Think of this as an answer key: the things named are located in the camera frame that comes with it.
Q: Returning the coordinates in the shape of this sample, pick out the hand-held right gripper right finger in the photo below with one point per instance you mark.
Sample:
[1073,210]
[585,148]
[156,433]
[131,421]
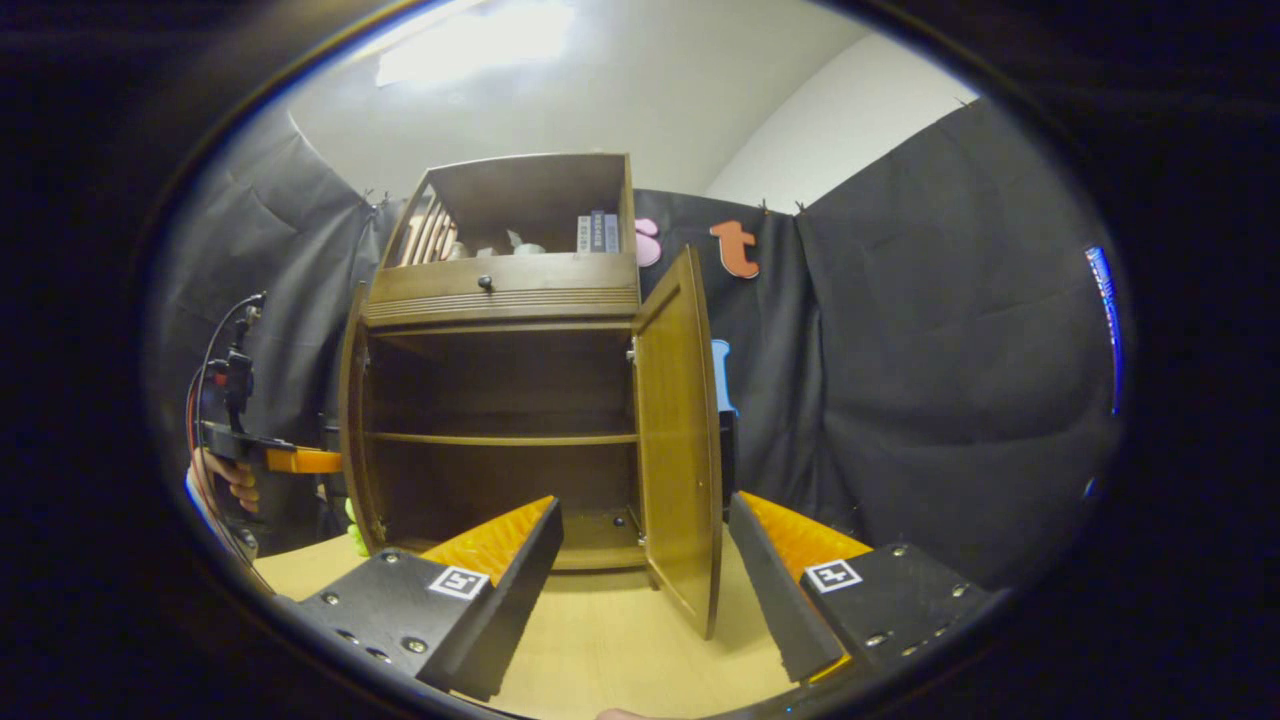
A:
[770,590]

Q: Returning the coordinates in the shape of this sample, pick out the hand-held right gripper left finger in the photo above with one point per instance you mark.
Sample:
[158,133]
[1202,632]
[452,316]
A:
[520,580]

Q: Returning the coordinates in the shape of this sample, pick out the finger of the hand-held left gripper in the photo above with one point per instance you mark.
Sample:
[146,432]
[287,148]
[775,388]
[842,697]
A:
[305,461]

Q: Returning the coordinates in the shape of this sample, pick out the wooden shoe cabinet door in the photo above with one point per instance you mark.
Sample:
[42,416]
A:
[680,430]
[352,420]

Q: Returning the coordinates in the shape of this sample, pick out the wooden double-door shoe cabinet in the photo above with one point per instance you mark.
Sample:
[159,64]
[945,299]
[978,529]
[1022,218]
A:
[500,390]

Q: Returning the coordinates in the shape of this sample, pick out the green toy figure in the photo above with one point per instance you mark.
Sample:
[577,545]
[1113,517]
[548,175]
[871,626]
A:
[357,530]

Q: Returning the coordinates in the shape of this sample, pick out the pale cylinder ornament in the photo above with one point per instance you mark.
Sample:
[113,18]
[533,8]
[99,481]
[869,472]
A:
[457,250]

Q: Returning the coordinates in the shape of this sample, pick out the black backdrop cloth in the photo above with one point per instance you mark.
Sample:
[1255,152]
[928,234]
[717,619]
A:
[950,350]

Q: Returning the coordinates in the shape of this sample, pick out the white pitcher ornament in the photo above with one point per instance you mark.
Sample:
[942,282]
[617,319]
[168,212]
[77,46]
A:
[525,245]

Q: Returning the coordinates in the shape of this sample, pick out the white upright book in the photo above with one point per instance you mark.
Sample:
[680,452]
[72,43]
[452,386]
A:
[584,233]

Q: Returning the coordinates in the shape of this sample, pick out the dark upright book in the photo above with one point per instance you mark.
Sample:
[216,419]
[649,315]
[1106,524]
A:
[598,231]

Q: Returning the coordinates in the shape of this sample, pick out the blue-grey upright book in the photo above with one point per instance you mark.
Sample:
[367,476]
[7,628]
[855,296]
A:
[612,233]

